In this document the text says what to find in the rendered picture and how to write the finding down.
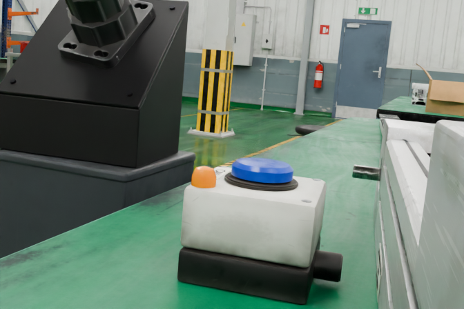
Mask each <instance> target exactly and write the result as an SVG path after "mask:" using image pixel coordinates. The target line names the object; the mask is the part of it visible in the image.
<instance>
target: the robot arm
mask: <svg viewBox="0 0 464 309"><path fill-rule="evenodd" d="M65 1H66V4H67V6H68V7H67V8H66V10H67V12H68V18H69V19H70V24H71V26H72V30H71V31H70V32H69V33H68V34H67V35H66V37H65V38H64V39H63V40H62V41H61V42H60V43H59V45H58V49H59V51H60V53H61V55H62V57H63V58H65V59H69V60H72V61H77V62H80V63H85V64H88V65H91V66H96V67H99V68H103V69H107V70H109V69H112V68H114V67H115V66H116V65H117V64H118V63H119V62H120V60H121V59H122V58H123V56H124V55H125V54H126V53H127V52H128V50H129V49H130V48H131V46H132V45H133V44H134V43H135V42H136V40H137V39H138V38H139V36H140V35H141V34H142V33H143V31H144V30H145V29H146V28H147V26H148V25H149V24H150V22H151V21H152V20H153V19H154V18H155V11H154V7H153V4H151V3H149V2H145V1H138V0H65Z"/></svg>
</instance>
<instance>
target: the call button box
mask: <svg viewBox="0 0 464 309"><path fill-rule="evenodd" d="M214 171H215V174H216V177H217V178H216V187H214V188H197V187H194V186H192V185H189V186H187V187H186V189H185V191H184V202H183V211H182V229H181V238H180V241H181V245H182V246H183V248H182V249H181V250H180V251H179V259H178V268H177V279H178V280H179V281H182V282H187V283H193V284H197V285H201V286H208V287H212V288H219V289H223V290H230V291H234V292H241V293H244V294H248V295H255V296H259V297H266V298H270V299H277V300H281V301H288V302H292V303H299V304H305V303H306V302H307V299H308V296H309V292H310V289H311V285H312V281H313V278H315V279H322V280H327V281H334V282H339V281H340V278H341V272H342V260H343V256H342V254H340V253H335V252H327V251H323V250H320V239H321V238H320V232H321V230H322V220H323V214H324V207H325V195H326V189H327V185H326V183H325V181H323V180H321V179H311V178H305V177H295V176H293V180H292V181H289V182H285V183H262V182H256V181H248V180H244V179H240V178H237V177H234V176H233V175H232V174H231V168H230V167H226V166H222V167H216V168H215V169H214Z"/></svg>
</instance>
